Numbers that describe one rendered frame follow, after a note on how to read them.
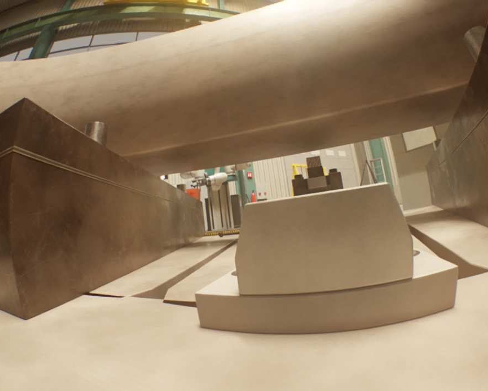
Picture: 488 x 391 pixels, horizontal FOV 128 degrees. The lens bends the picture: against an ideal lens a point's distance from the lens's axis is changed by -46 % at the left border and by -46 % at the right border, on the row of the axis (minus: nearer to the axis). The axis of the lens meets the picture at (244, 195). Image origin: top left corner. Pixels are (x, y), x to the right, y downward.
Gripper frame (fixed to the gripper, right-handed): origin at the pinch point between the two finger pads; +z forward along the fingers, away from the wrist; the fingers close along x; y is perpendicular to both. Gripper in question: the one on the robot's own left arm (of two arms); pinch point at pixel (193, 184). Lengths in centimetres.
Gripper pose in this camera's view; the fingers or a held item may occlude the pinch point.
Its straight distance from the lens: 229.3
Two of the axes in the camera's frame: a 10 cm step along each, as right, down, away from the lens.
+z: -8.6, 2.6, -4.4
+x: -3.9, 2.3, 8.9
